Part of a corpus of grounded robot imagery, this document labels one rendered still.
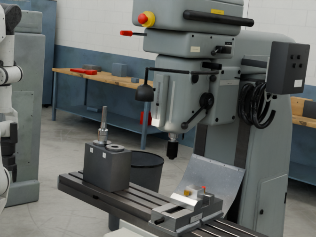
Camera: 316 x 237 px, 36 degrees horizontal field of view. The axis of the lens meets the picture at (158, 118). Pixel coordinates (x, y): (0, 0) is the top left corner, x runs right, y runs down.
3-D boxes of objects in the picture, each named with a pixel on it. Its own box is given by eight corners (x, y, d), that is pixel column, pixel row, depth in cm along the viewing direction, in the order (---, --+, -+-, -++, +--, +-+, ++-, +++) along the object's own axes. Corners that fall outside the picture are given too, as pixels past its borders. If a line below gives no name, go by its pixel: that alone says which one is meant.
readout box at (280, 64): (284, 95, 197) (292, 43, 193) (264, 91, 203) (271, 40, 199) (306, 93, 212) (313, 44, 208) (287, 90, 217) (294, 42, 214)
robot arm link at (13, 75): (-10, 107, 229) (-12, 66, 225) (5, 104, 238) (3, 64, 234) (7, 110, 225) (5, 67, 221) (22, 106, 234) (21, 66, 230)
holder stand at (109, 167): (109, 193, 228) (112, 151, 225) (82, 179, 244) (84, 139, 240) (129, 188, 236) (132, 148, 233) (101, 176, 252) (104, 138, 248)
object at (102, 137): (106, 141, 243) (107, 130, 242) (107, 143, 238) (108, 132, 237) (97, 140, 242) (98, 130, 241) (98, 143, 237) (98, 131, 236)
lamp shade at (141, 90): (133, 100, 184) (135, 83, 182) (135, 98, 191) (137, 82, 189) (152, 102, 183) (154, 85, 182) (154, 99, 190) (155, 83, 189)
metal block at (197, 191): (195, 204, 202) (197, 190, 201) (184, 200, 206) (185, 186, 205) (202, 201, 206) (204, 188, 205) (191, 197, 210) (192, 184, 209)
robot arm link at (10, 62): (-15, 82, 226) (-14, 33, 221) (4, 78, 238) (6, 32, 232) (4, 86, 222) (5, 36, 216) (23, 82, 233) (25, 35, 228)
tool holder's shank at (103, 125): (106, 128, 241) (107, 106, 239) (106, 130, 238) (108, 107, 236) (99, 128, 240) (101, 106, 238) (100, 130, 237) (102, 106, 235)
